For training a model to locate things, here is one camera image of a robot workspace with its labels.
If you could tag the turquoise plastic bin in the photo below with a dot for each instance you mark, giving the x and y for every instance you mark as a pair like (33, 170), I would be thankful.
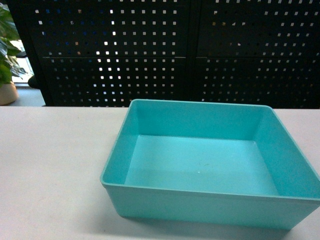
(221, 163)

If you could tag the beige plant pot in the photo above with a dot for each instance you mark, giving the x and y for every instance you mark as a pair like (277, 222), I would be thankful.
(8, 93)

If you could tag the black perforated metal panel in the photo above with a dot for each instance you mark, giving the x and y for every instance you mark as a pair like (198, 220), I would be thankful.
(106, 53)

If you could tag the green potted plant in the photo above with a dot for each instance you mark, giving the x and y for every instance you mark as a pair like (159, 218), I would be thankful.
(9, 66)

